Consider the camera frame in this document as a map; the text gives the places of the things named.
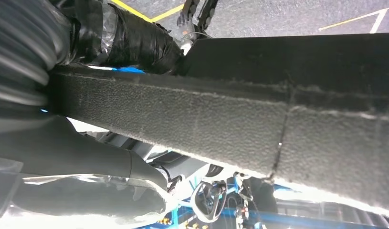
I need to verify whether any white ring shaped part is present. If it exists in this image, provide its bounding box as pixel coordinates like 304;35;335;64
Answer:
190;180;229;224

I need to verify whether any blue equipment frame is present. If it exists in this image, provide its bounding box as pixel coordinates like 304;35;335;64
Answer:
137;177;389;229

